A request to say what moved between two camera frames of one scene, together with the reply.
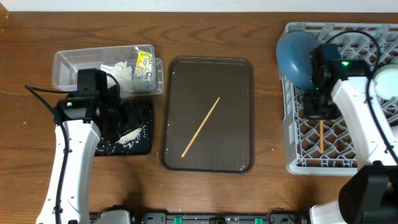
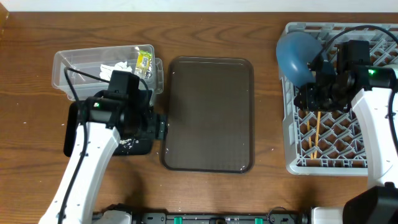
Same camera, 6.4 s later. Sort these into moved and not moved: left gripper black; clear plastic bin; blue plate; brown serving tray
Moved: left gripper black
Not moved: brown serving tray; clear plastic bin; blue plate
